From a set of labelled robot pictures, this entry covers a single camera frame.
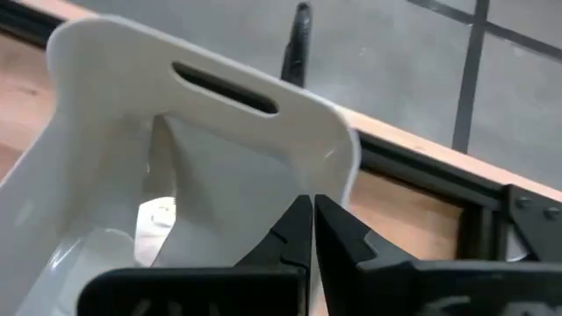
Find black post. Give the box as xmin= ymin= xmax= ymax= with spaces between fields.
xmin=280 ymin=2 xmax=313 ymax=89

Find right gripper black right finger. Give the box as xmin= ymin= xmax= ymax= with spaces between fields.
xmin=313 ymin=194 xmax=562 ymax=316

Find black aluminium table frame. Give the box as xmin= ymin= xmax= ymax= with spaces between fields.
xmin=0 ymin=0 xmax=562 ymax=264

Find white plastic bin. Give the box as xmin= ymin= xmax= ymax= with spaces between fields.
xmin=0 ymin=14 xmax=362 ymax=316

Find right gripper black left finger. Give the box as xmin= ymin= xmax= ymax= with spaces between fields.
xmin=76 ymin=194 xmax=313 ymax=316

